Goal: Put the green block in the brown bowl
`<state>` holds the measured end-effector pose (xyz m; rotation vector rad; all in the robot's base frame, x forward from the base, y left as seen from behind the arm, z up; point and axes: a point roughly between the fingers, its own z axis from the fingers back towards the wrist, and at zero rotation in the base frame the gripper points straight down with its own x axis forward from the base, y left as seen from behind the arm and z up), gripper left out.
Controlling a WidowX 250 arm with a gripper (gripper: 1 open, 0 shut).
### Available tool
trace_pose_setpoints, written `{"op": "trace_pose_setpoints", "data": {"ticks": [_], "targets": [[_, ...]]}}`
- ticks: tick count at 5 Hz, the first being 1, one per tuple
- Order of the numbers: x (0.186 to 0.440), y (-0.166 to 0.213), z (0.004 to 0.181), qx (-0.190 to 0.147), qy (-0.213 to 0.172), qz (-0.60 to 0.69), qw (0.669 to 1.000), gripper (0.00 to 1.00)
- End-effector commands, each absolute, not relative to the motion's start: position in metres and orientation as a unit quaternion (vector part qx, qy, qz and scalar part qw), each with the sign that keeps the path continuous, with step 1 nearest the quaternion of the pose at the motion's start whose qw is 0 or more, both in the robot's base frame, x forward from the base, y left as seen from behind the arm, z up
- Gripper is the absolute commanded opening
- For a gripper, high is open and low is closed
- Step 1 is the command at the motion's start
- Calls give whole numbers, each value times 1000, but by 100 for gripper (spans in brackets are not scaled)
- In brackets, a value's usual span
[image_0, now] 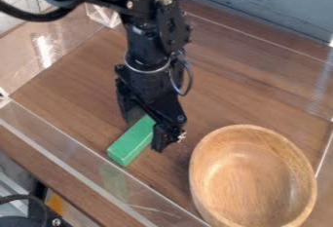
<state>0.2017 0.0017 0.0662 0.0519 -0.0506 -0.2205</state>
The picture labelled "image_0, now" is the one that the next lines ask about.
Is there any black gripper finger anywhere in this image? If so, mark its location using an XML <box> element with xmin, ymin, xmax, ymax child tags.
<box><xmin>116</xmin><ymin>90</ymin><xmax>146</xmax><ymax>125</ymax></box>
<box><xmin>151</xmin><ymin>123</ymin><xmax>187</xmax><ymax>153</ymax></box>

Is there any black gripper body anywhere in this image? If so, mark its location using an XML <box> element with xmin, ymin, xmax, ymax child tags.
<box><xmin>115</xmin><ymin>64</ymin><xmax>187</xmax><ymax>125</ymax></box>

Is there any green rectangular block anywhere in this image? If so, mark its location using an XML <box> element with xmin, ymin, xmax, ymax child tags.
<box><xmin>107</xmin><ymin>115</ymin><xmax>155</xmax><ymax>167</ymax></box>

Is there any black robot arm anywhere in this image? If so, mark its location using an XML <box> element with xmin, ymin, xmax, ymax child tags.
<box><xmin>0</xmin><ymin>0</ymin><xmax>194</xmax><ymax>152</ymax></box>

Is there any brown wooden bowl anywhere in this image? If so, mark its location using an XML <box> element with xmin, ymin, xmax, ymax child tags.
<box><xmin>189</xmin><ymin>125</ymin><xmax>317</xmax><ymax>227</ymax></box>

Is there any black device lower left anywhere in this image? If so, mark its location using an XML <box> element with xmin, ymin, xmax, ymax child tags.
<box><xmin>0</xmin><ymin>211</ymin><xmax>74</xmax><ymax>227</ymax></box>

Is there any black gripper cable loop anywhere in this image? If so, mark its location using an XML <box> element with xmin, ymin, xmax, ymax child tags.
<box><xmin>167</xmin><ymin>50</ymin><xmax>195</xmax><ymax>97</ymax></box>

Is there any clear acrylic corner bracket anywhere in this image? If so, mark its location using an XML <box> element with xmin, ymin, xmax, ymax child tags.
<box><xmin>84</xmin><ymin>3</ymin><xmax>120</xmax><ymax>28</ymax></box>

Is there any black cable lower left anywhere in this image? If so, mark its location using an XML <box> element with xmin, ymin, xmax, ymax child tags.
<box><xmin>0</xmin><ymin>194</ymin><xmax>49</xmax><ymax>227</ymax></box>

